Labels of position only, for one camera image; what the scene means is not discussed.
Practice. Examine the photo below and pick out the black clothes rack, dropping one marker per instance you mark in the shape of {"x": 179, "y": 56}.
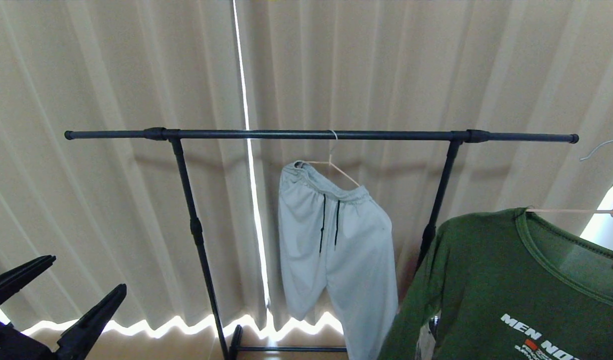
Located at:
{"x": 286, "y": 134}

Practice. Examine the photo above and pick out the pale grey shorts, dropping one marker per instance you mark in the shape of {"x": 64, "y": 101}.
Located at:
{"x": 336, "y": 250}

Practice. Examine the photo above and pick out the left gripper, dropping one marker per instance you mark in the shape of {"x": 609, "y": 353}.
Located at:
{"x": 11, "y": 342}

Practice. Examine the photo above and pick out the beige curtain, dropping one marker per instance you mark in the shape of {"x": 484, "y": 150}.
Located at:
{"x": 111, "y": 75}

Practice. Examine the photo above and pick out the green garment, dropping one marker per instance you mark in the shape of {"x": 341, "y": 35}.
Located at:
{"x": 486, "y": 280}

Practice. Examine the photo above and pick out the pink clothes hanger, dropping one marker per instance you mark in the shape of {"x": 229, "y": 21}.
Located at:
{"x": 576, "y": 211}
{"x": 330, "y": 160}

